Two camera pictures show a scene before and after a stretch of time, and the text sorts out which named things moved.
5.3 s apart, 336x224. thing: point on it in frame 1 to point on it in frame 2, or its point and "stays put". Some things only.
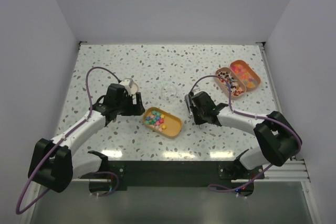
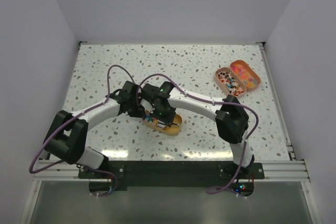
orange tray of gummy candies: x=250 y=78 stays put
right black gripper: x=197 y=121 to x=168 y=119
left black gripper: x=134 y=109 stays put
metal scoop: x=187 y=99 to x=163 y=125
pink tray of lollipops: x=238 y=90 stays put
